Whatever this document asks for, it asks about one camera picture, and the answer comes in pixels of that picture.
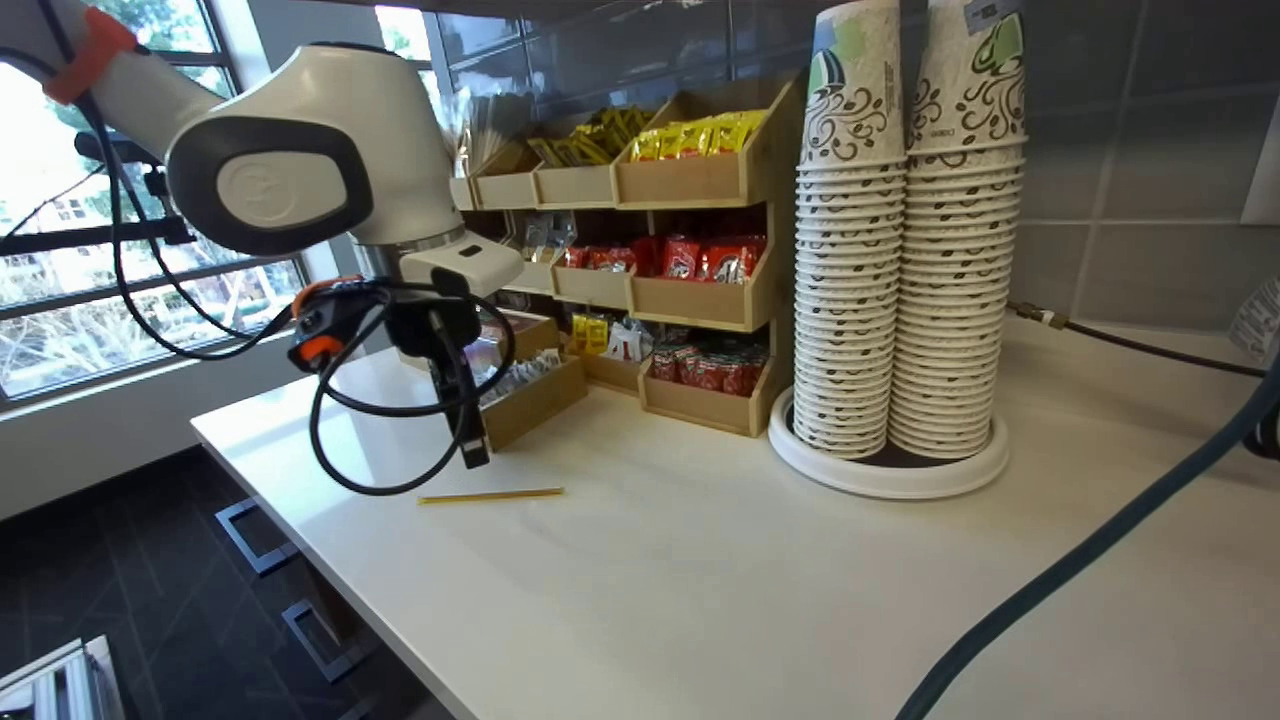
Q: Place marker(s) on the patterned paper cup stack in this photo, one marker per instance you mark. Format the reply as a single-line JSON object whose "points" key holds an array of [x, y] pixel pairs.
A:
{"points": [[847, 292], [955, 292]]}

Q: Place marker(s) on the brown chopstick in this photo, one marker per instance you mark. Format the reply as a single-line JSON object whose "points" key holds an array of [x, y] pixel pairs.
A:
{"points": [[489, 498]]}

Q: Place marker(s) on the clear glass object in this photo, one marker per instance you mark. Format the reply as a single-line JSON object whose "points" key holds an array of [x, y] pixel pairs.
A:
{"points": [[1261, 320]]}

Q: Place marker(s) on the yellow packets pile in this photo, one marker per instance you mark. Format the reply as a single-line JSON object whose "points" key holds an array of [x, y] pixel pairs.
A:
{"points": [[701, 132], [585, 141]]}

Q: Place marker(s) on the small wooden box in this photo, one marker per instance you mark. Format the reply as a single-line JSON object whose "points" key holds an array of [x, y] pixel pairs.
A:
{"points": [[543, 407]]}

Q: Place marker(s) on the metal floor frame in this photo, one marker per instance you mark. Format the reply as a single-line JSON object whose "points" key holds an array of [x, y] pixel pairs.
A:
{"points": [[327, 644], [253, 542]]}

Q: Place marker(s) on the red packets pile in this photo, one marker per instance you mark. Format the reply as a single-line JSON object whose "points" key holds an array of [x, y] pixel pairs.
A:
{"points": [[706, 369], [605, 257], [713, 260]]}

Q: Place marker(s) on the yellow and white packets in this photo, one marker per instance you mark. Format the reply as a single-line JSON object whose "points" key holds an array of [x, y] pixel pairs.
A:
{"points": [[611, 339]]}

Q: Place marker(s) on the black window bar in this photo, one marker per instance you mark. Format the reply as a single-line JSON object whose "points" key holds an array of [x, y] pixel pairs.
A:
{"points": [[53, 242]]}

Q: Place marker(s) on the wooden tiered organizer shelf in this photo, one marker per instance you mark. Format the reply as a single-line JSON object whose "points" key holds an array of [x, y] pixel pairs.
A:
{"points": [[693, 181]]}

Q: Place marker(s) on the silver white packets pile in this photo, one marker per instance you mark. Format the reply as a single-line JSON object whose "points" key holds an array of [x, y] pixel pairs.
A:
{"points": [[533, 369]]}

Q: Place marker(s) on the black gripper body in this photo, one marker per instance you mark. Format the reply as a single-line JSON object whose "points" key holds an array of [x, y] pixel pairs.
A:
{"points": [[447, 312]]}

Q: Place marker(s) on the white floor object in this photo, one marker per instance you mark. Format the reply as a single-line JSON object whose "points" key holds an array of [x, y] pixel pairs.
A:
{"points": [[61, 680]]}

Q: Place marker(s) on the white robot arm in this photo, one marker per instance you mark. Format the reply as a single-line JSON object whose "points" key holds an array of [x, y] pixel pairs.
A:
{"points": [[387, 120]]}

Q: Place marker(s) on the white round cup holder base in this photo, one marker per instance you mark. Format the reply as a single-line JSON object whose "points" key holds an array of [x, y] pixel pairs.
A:
{"points": [[882, 482]]}

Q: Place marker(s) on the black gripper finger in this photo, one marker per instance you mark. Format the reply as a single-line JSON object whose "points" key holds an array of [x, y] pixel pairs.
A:
{"points": [[473, 422], [447, 394]]}

